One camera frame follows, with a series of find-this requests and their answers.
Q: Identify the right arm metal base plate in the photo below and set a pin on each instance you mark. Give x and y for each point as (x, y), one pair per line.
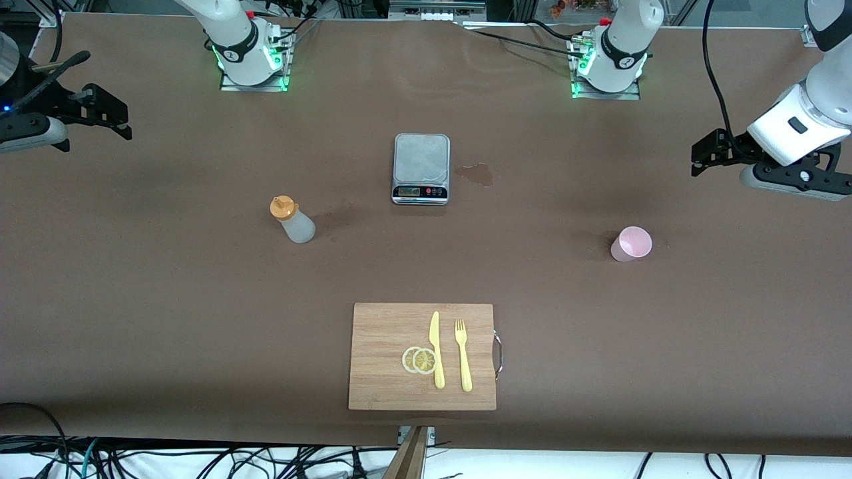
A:
(253, 88)

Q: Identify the wooden cutting board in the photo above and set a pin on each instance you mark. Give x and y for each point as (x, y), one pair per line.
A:
(379, 332)

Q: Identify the clear sauce bottle orange cap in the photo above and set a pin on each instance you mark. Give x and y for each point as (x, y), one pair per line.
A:
(296, 223)

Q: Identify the small metal bracket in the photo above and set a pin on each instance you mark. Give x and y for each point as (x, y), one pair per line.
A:
(431, 434)

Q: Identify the wooden post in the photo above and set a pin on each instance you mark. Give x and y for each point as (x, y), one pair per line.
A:
(407, 462)

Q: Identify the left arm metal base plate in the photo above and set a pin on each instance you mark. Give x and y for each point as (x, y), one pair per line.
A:
(606, 96)

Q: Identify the pink plastic cup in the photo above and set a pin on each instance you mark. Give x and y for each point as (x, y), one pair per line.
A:
(629, 246)

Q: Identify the lemon slice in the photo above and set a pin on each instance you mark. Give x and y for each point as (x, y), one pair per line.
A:
(407, 360)
(424, 361)

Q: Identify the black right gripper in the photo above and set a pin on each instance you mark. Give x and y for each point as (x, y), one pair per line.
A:
(68, 108)

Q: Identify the yellow plastic fork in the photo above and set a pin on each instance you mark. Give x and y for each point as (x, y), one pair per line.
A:
(465, 369)

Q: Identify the silver digital kitchen scale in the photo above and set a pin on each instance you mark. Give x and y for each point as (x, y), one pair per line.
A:
(421, 159)

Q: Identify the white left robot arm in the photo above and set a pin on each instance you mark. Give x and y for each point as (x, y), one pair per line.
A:
(626, 33)

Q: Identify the yellow plastic knife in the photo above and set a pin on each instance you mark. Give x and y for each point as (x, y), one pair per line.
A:
(434, 332)

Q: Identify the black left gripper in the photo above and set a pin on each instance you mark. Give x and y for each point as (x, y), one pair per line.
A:
(734, 148)

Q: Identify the aluminium frame rail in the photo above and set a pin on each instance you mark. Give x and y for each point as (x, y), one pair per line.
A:
(439, 5)

